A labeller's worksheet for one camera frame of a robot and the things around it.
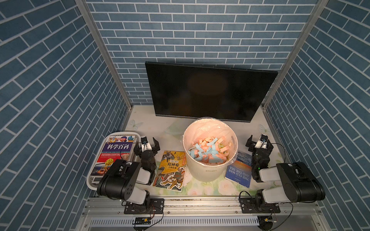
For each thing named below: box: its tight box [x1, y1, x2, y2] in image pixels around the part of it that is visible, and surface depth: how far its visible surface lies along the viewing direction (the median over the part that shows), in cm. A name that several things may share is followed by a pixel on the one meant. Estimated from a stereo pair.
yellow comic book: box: [152, 150, 188, 193], surface depth 86 cm
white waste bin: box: [182, 116, 239, 183], surface depth 80 cm
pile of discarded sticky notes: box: [187, 136, 232, 165], surface depth 82 cm
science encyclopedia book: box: [90, 135, 138, 177], surface depth 84 cm
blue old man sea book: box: [224, 160, 252, 189], surface depth 86 cm
